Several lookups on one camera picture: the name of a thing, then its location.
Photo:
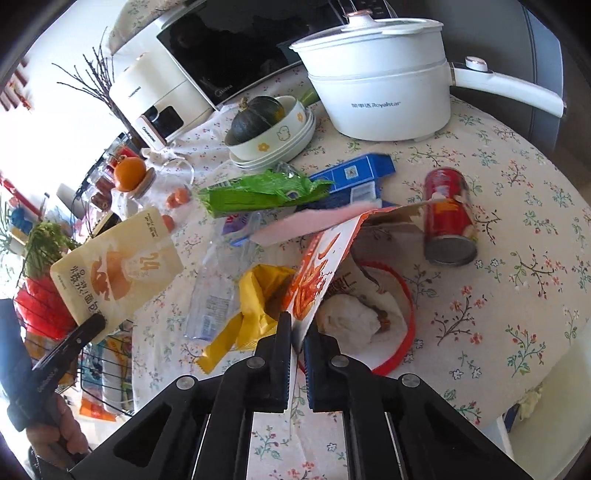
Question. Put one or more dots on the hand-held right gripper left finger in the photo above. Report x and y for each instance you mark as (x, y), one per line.
(284, 355)

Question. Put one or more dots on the red-rimmed paper bowl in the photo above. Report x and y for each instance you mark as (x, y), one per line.
(392, 323)

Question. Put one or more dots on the grey refrigerator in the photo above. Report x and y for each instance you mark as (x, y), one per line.
(508, 41)

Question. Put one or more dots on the white electric cooking pot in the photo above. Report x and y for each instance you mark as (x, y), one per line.
(383, 92)

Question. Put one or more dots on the orange printed paper bag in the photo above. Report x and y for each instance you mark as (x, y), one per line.
(323, 263)

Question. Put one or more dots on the dark green pumpkin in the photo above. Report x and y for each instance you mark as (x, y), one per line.
(251, 122)

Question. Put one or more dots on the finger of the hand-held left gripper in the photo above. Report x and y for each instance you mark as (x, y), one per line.
(74, 344)

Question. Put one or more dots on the green snack wrapper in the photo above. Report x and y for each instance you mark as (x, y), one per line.
(258, 196)

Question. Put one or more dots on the white flower-print bowl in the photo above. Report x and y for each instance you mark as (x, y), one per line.
(272, 141)

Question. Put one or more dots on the blue paper carton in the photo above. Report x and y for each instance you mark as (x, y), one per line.
(355, 173)

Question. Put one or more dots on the clear plastic bottle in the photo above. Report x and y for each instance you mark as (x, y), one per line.
(212, 300)

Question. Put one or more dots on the person's left hand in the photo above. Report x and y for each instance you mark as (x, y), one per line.
(64, 431)

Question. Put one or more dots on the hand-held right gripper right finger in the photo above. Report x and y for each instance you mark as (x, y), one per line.
(314, 374)

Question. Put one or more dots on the crumpled white tissue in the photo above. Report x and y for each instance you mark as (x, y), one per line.
(346, 318)

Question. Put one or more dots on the white air fryer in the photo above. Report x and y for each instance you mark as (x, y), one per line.
(152, 92)

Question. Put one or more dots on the white plate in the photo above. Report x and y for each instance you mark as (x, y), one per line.
(307, 145)
(302, 138)

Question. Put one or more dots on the dried branches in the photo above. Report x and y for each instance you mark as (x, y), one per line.
(121, 121)

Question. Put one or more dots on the black microwave oven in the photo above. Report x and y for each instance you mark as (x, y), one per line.
(231, 50)

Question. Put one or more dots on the red drink can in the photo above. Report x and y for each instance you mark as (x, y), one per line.
(448, 212)

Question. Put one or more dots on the floral cover cloth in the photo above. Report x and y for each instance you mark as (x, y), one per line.
(147, 11)

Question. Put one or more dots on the large orange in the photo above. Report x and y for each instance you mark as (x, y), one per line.
(129, 174)

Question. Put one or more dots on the yellow plastic wrapper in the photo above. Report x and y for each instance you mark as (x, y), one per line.
(254, 300)

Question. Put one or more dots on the red bag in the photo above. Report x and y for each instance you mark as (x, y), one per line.
(41, 300)

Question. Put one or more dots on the pink paper strip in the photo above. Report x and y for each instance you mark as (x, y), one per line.
(304, 224)

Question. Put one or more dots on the floral tablecloth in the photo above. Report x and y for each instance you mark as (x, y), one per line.
(508, 207)

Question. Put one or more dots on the cream snack pouch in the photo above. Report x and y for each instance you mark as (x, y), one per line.
(120, 267)

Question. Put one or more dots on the glass jar with wooden lid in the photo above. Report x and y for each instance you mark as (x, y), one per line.
(161, 180)

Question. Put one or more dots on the small orange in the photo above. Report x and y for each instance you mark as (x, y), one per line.
(168, 224)
(171, 200)
(183, 195)

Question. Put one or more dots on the green plant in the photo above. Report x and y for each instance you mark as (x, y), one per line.
(41, 240)

